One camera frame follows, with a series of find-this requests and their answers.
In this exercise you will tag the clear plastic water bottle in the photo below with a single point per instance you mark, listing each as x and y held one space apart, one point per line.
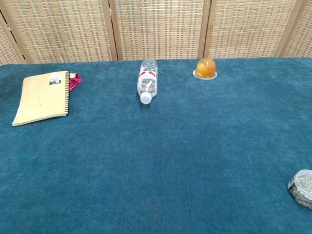
147 83

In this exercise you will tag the blue table mat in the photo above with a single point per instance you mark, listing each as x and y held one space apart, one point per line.
146 158

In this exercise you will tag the orange jelly cup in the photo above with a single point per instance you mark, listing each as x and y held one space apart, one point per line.
206 68

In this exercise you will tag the pink snack packet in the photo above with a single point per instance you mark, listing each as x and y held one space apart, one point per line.
75 81

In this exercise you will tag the woven folding screen panel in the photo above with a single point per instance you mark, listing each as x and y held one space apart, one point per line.
61 24
165 24
302 36
6 46
248 24

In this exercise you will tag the kraft spiral notebook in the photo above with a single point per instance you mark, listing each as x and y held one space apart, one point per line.
41 100

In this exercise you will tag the clear round paperclip box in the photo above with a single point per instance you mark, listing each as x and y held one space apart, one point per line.
302 187

